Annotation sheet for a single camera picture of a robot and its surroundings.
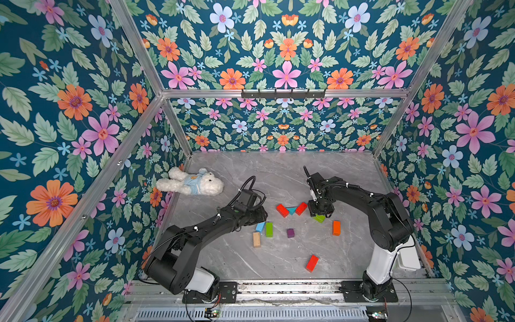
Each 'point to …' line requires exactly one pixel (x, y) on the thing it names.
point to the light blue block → (260, 227)
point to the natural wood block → (257, 239)
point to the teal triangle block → (292, 210)
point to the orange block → (336, 228)
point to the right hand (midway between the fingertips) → (320, 210)
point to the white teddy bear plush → (203, 182)
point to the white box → (408, 257)
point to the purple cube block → (290, 233)
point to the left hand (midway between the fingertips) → (268, 214)
